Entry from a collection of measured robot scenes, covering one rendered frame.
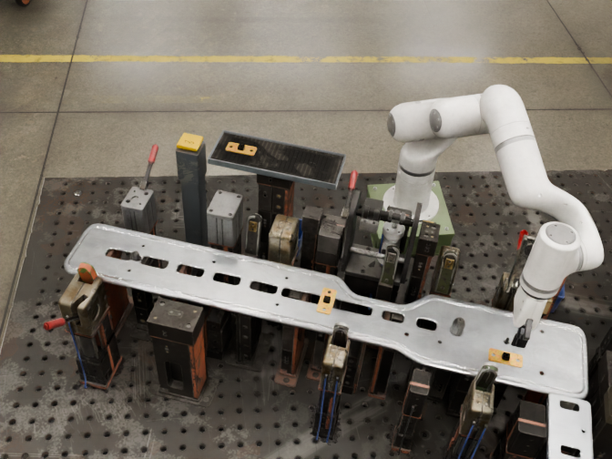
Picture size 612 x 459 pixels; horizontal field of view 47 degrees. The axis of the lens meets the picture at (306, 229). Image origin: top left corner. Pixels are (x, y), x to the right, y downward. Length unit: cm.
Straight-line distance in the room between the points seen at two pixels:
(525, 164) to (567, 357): 55
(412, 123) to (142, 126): 226
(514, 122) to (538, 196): 17
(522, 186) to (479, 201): 111
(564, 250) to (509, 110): 34
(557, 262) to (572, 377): 43
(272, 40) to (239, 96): 68
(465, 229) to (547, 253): 107
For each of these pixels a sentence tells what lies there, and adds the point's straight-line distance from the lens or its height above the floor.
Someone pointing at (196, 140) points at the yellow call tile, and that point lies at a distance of 207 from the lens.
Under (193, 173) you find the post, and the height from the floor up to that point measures 107.
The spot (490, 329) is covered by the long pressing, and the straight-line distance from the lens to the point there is 189.
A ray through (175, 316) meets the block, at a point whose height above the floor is 103.
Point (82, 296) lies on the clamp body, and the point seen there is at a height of 106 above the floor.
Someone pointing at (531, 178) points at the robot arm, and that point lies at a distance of 158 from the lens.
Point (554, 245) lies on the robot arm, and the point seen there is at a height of 144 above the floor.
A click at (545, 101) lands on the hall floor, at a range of 464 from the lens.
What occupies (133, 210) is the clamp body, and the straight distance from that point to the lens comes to 203.
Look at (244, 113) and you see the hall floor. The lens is 414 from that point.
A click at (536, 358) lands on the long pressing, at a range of 188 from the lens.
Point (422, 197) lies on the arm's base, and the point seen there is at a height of 89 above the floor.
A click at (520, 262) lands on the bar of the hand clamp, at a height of 114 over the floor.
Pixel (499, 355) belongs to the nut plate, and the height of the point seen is 100.
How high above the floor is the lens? 244
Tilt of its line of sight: 45 degrees down
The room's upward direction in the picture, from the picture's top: 5 degrees clockwise
